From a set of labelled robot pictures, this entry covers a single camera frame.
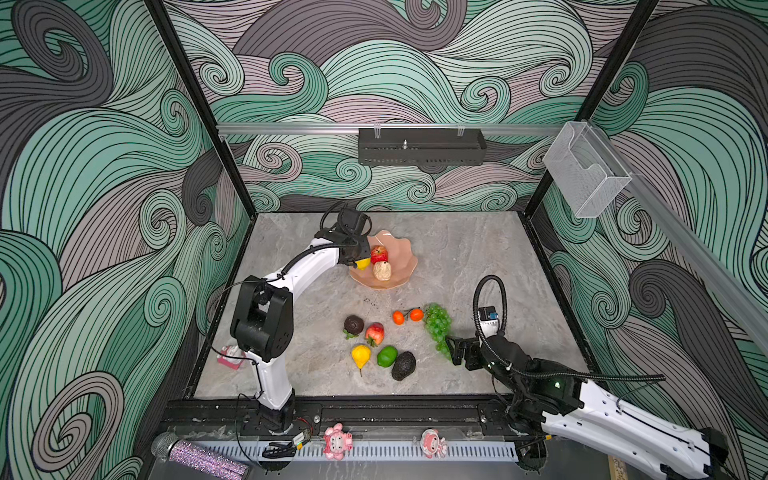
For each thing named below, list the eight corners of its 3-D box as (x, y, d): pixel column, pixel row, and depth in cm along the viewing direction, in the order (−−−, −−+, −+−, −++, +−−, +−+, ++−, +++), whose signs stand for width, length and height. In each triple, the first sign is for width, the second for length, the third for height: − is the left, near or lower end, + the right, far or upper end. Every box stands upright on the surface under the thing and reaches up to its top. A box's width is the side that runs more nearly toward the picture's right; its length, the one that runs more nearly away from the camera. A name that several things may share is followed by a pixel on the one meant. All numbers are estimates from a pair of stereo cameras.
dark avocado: (398, 384, 81) (399, 378, 77) (387, 370, 83) (388, 364, 79) (417, 367, 84) (419, 361, 80) (406, 354, 86) (407, 347, 82)
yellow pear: (360, 376, 81) (359, 372, 78) (350, 353, 85) (349, 349, 83) (377, 367, 83) (377, 363, 80) (366, 345, 87) (366, 340, 84)
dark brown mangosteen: (344, 338, 88) (343, 333, 85) (345, 320, 92) (344, 314, 89) (363, 338, 88) (362, 333, 85) (363, 320, 92) (363, 314, 89)
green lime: (384, 371, 82) (384, 367, 79) (374, 358, 84) (374, 354, 82) (400, 358, 84) (401, 354, 82) (391, 346, 86) (391, 342, 84)
